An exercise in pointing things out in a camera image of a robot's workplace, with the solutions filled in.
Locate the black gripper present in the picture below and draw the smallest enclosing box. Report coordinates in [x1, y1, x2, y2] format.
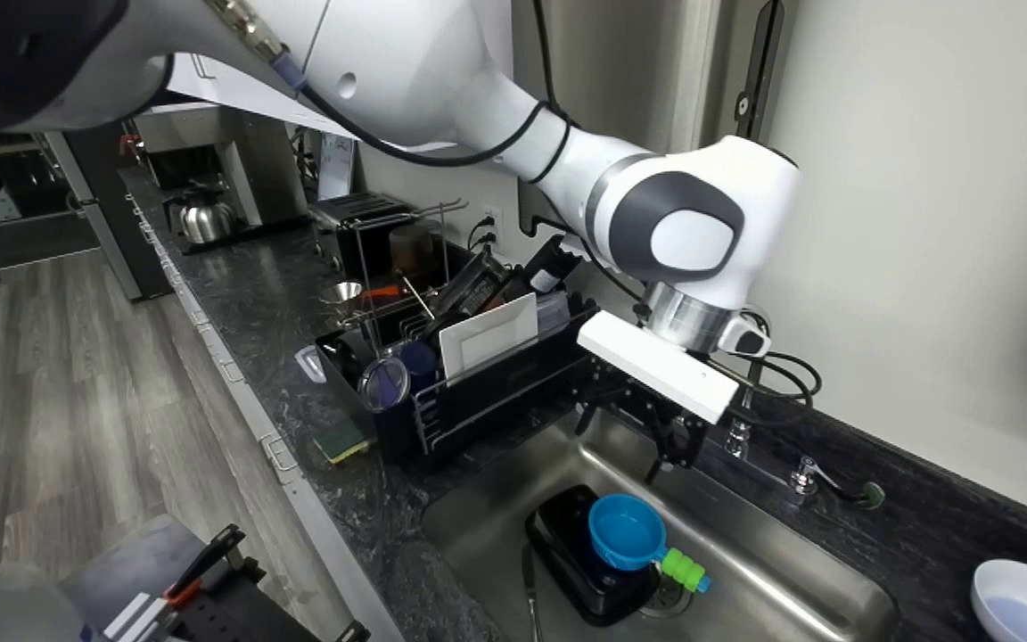
[568, 355, 727, 487]

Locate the blue pan with green handle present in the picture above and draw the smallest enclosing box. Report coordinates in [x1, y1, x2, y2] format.
[584, 489, 719, 601]

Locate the black dish drying rack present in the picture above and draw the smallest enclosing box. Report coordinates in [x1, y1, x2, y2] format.
[314, 230, 613, 470]

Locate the chrome sink faucet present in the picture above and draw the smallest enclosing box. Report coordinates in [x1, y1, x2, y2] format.
[702, 406, 892, 518]

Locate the black plastic container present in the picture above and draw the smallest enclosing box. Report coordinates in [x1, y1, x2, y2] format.
[525, 482, 664, 633]

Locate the white rectangular plate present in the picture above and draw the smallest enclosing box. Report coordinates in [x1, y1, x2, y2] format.
[436, 293, 543, 386]

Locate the stainless steel sink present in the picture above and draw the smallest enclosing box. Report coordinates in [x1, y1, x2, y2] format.
[423, 406, 903, 642]

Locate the dark blue plate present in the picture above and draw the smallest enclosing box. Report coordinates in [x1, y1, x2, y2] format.
[401, 334, 446, 396]

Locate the clear drinking glass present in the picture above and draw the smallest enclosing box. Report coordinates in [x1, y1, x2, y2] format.
[352, 355, 413, 416]

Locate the green and yellow sponge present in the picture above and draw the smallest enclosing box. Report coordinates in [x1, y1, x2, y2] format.
[307, 416, 376, 470]

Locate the black box appliance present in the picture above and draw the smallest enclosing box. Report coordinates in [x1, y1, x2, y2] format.
[311, 192, 425, 288]

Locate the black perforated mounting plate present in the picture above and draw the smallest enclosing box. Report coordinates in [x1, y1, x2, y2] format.
[180, 564, 357, 642]

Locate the black clamp with orange tip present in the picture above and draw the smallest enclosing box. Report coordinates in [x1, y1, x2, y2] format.
[160, 525, 249, 611]

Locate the steel kettle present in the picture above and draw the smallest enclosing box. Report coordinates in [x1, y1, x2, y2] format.
[160, 188, 238, 254]

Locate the aluminium extrusion bar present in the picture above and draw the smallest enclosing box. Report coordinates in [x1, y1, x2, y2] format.
[102, 585, 171, 642]

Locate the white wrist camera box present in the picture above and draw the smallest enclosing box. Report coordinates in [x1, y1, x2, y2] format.
[576, 312, 745, 428]

